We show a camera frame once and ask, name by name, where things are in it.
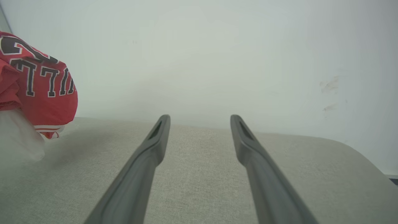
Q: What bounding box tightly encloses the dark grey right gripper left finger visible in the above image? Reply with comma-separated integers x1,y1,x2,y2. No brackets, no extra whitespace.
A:
84,114,171,224

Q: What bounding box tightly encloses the red jersey with white sleeves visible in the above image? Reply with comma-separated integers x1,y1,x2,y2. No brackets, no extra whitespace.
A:
0,30,78,162

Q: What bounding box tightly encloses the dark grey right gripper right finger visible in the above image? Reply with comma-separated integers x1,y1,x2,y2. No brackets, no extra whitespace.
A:
230,114,319,224

